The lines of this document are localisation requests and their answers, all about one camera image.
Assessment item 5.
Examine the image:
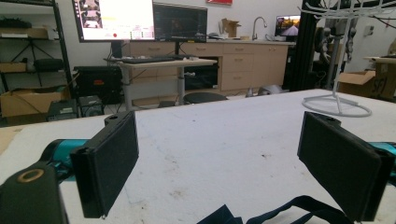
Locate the black metal frame column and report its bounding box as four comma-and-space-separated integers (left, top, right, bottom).
289, 0, 329, 93

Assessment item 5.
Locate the black equipment box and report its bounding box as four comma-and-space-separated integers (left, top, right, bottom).
46, 99, 79, 122
78, 94, 106, 119

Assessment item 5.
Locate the small monitor with road picture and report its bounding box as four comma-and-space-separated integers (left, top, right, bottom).
275, 14, 302, 39

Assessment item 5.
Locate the small open cardboard box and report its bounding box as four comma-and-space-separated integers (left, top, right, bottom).
220, 18, 242, 39

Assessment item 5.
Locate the black round stool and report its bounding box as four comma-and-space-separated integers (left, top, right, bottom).
182, 91, 229, 105

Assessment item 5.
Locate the black hard case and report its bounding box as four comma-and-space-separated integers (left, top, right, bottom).
73, 65, 123, 105

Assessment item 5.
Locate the chrome faucet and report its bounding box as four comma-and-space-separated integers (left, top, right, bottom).
251, 16, 268, 41

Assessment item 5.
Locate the black metal shelf rack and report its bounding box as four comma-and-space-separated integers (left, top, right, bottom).
0, 0, 75, 98

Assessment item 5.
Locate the black keyboard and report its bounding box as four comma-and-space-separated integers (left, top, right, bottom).
120, 55, 177, 65

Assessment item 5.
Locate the monitor with dark screen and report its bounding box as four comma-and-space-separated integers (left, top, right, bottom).
152, 2, 208, 44

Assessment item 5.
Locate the red wall sign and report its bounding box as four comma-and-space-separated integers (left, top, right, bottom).
205, 0, 233, 7

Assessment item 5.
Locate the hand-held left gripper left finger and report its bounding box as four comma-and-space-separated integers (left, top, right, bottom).
69, 110, 140, 219

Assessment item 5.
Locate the dark blue cloth strap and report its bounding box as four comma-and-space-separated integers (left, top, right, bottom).
196, 195, 354, 224

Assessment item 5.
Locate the large flat cardboard box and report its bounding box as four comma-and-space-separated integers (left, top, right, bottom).
0, 86, 71, 126

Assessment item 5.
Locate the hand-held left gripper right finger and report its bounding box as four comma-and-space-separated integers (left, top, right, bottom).
297, 111, 396, 222

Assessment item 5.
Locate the large monitor with bright screen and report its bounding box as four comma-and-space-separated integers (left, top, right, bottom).
72, 0, 156, 43

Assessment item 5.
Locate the height-adjustable desk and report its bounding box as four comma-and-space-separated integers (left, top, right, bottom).
104, 56, 219, 112

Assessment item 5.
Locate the light wooden cabinet counter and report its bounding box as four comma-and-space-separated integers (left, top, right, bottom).
122, 38, 297, 93

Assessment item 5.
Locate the tall printed cardboard box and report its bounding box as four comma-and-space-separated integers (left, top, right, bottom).
373, 58, 396, 101

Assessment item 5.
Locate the white wire rack stand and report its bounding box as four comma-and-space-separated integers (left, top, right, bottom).
299, 0, 396, 119

